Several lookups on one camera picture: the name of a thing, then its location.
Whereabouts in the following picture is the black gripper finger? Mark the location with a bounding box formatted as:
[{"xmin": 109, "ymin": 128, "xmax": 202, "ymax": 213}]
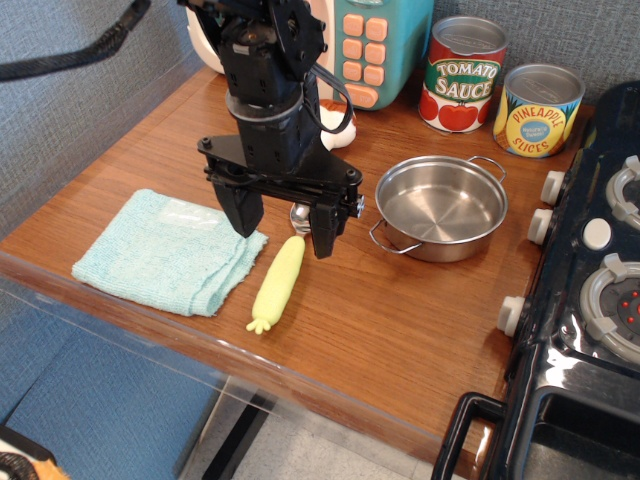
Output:
[
  {"xmin": 310, "ymin": 203, "xmax": 348, "ymax": 259},
  {"xmin": 214, "ymin": 184, "xmax": 264, "ymax": 238}
]

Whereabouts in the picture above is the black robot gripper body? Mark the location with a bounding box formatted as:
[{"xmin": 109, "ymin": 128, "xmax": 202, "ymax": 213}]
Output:
[{"xmin": 198, "ymin": 89, "xmax": 364, "ymax": 218}]

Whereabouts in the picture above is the silver metal bowl with handles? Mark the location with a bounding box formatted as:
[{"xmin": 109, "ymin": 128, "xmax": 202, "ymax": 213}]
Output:
[{"xmin": 369, "ymin": 155, "xmax": 509, "ymax": 263}]

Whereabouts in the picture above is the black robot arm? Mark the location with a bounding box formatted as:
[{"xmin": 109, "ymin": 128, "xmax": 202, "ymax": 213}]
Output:
[{"xmin": 184, "ymin": 1, "xmax": 364, "ymax": 259}]

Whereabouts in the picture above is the teal toy microwave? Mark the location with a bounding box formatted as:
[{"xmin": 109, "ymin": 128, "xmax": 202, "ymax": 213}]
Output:
[{"xmin": 185, "ymin": 1, "xmax": 433, "ymax": 110}]

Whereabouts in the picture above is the toy mushroom brown cap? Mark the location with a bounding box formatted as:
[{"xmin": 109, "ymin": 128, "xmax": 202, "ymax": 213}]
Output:
[{"xmin": 318, "ymin": 99, "xmax": 358, "ymax": 152}]

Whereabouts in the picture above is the light blue folded cloth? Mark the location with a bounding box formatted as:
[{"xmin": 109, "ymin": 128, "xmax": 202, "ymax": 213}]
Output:
[{"xmin": 72, "ymin": 189, "xmax": 268, "ymax": 317}]

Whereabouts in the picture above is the white stove knob lower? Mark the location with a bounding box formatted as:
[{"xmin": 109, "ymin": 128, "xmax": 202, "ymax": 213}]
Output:
[{"xmin": 497, "ymin": 296, "xmax": 525, "ymax": 337}]

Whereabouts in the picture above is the white stove knob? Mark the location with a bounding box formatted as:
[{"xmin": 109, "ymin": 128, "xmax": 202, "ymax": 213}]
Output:
[
  {"xmin": 497, "ymin": 296, "xmax": 525, "ymax": 337},
  {"xmin": 527, "ymin": 209, "xmax": 553, "ymax": 245},
  {"xmin": 540, "ymin": 170, "xmax": 565, "ymax": 206}
]

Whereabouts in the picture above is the tomato sauce can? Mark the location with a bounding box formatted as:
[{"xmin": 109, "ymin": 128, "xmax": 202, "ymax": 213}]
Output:
[{"xmin": 419, "ymin": 16, "xmax": 508, "ymax": 133}]

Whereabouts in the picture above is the white stove knob middle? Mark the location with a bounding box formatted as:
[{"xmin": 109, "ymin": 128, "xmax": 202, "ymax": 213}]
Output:
[{"xmin": 527, "ymin": 209, "xmax": 553, "ymax": 245}]

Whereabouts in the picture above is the white stove knob upper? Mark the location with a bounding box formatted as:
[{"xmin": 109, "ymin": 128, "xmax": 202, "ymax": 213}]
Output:
[{"xmin": 540, "ymin": 170, "xmax": 565, "ymax": 206}]

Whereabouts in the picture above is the pineapple slices can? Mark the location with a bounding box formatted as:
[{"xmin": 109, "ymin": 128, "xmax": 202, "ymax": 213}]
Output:
[{"xmin": 493, "ymin": 64, "xmax": 585, "ymax": 159}]

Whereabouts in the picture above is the black toy stove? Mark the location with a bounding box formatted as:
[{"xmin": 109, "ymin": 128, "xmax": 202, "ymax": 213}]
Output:
[{"xmin": 432, "ymin": 81, "xmax": 639, "ymax": 479}]

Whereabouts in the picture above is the orange fuzzy object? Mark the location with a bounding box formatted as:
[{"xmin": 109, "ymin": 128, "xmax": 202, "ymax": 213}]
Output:
[{"xmin": 32, "ymin": 460, "xmax": 70, "ymax": 480}]

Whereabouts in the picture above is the spoon with yellow handle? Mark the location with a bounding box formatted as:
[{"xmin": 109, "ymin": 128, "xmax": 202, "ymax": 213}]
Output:
[{"xmin": 246, "ymin": 203, "xmax": 310, "ymax": 335}]

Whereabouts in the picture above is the black corrugated cable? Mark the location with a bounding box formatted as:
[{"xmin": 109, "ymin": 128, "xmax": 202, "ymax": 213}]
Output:
[{"xmin": 0, "ymin": 0, "xmax": 152, "ymax": 83}]

